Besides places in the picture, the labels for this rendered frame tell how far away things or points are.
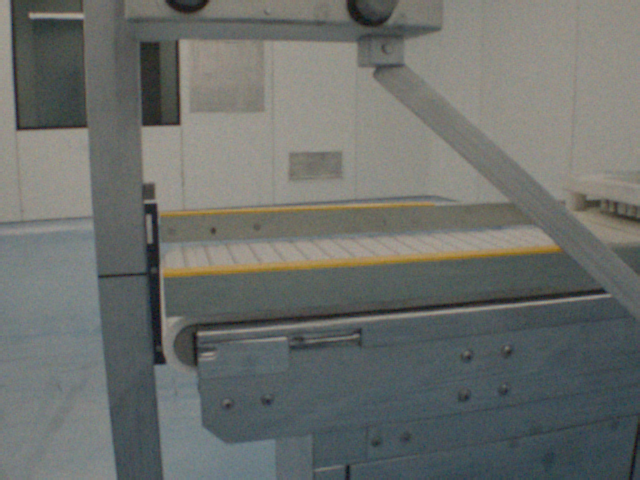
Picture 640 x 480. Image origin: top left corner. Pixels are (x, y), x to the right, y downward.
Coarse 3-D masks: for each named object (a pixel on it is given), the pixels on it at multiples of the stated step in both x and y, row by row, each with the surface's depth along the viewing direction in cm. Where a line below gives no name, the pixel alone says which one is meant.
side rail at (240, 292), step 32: (512, 256) 52; (544, 256) 53; (192, 288) 46; (224, 288) 46; (256, 288) 47; (288, 288) 47; (320, 288) 48; (352, 288) 49; (384, 288) 49; (416, 288) 50; (448, 288) 51; (480, 288) 52; (512, 288) 52
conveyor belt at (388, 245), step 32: (192, 256) 67; (224, 256) 67; (256, 256) 67; (288, 256) 67; (320, 256) 67; (352, 256) 67; (544, 288) 55; (576, 288) 56; (192, 320) 48; (224, 320) 48
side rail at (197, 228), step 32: (192, 224) 72; (224, 224) 73; (256, 224) 73; (288, 224) 74; (320, 224) 75; (352, 224) 76; (416, 224) 79; (448, 224) 80; (480, 224) 81; (512, 224) 82
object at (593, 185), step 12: (564, 180) 82; (576, 180) 79; (588, 180) 77; (600, 180) 76; (612, 180) 77; (576, 192) 79; (588, 192) 77; (600, 192) 74; (612, 192) 72; (624, 192) 70; (636, 192) 68; (636, 204) 68
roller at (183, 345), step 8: (184, 328) 48; (192, 328) 47; (176, 336) 48; (184, 336) 47; (192, 336) 47; (176, 344) 47; (184, 344) 47; (192, 344) 47; (176, 352) 47; (184, 352) 47; (192, 352) 48; (184, 360) 48; (192, 360) 48
